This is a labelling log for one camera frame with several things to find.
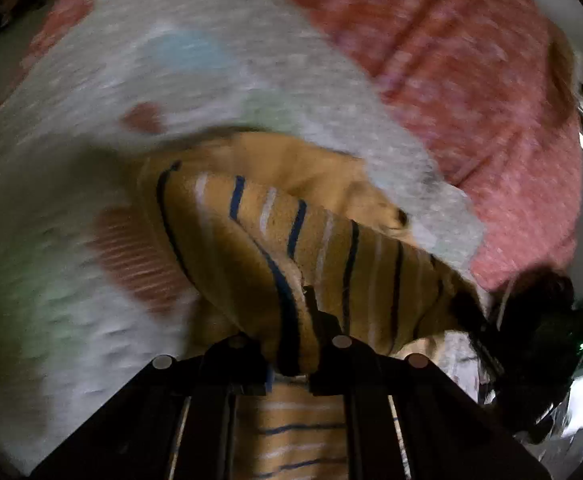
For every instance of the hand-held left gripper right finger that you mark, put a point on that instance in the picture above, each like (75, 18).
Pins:
(366, 385)

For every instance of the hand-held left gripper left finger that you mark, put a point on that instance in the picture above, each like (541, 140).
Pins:
(221, 385)

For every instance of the yellow striped small garment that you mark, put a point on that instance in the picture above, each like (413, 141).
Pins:
(316, 270)

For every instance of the pink knitted blanket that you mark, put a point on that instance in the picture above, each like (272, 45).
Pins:
(451, 75)

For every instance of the white patterned blanket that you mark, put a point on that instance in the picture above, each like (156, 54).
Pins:
(121, 135)

